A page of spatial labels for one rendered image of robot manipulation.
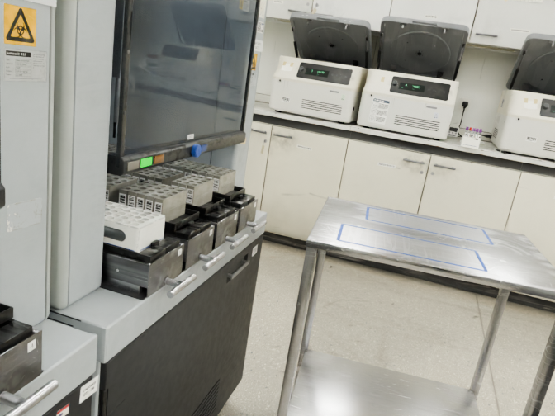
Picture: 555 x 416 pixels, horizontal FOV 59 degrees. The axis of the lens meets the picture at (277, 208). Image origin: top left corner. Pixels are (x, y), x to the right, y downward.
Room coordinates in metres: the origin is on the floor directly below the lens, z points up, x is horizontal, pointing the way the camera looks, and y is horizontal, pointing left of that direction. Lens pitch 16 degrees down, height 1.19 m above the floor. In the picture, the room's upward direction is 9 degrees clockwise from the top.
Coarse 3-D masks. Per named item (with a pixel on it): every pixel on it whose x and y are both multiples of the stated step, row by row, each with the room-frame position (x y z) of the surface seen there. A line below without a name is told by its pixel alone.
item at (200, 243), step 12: (180, 228) 1.06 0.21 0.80; (192, 228) 1.04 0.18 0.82; (204, 228) 1.07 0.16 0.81; (180, 240) 0.99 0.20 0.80; (192, 240) 1.00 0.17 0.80; (204, 240) 1.06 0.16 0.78; (192, 252) 1.01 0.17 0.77; (204, 252) 1.07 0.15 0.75; (192, 264) 1.01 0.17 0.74; (204, 264) 1.00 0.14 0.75
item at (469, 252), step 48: (336, 240) 1.10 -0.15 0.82; (384, 240) 1.15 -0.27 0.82; (432, 240) 1.21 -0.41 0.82; (480, 240) 1.28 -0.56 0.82; (528, 240) 1.36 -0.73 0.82; (528, 288) 0.99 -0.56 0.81; (288, 384) 1.07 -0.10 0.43; (336, 384) 1.32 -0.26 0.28; (384, 384) 1.36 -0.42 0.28; (432, 384) 1.40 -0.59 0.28; (480, 384) 1.39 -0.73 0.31
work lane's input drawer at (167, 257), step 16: (176, 240) 0.95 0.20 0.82; (112, 256) 0.86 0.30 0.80; (128, 256) 0.86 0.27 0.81; (144, 256) 0.85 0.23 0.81; (160, 256) 0.88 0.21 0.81; (176, 256) 0.93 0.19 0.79; (112, 272) 0.86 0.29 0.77; (128, 272) 0.85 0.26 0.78; (144, 272) 0.84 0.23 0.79; (160, 272) 0.88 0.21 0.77; (176, 272) 0.94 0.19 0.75; (160, 288) 0.88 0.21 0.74; (176, 288) 0.86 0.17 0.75
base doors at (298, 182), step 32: (256, 128) 3.28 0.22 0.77; (256, 160) 3.27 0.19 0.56; (288, 160) 3.21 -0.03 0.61; (320, 160) 3.16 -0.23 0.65; (352, 160) 3.10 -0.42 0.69; (384, 160) 3.04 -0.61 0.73; (416, 160) 2.99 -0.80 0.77; (448, 160) 2.95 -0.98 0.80; (256, 192) 3.26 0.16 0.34; (288, 192) 3.20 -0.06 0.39; (320, 192) 3.15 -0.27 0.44; (352, 192) 3.09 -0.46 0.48; (384, 192) 3.03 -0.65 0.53; (416, 192) 2.98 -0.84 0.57; (448, 192) 2.94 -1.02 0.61; (480, 192) 2.89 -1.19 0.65; (512, 192) 2.85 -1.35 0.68; (544, 192) 2.81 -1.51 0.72; (288, 224) 3.19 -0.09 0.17; (480, 224) 2.88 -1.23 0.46; (512, 224) 2.84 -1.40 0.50; (544, 224) 2.79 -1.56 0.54; (544, 256) 2.78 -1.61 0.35
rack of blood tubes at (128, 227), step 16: (112, 208) 0.95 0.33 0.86; (128, 208) 0.97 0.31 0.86; (112, 224) 0.88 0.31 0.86; (128, 224) 0.87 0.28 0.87; (144, 224) 0.89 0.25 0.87; (160, 224) 0.94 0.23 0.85; (112, 240) 0.88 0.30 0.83; (128, 240) 0.87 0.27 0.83; (144, 240) 0.88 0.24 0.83; (160, 240) 0.94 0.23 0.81
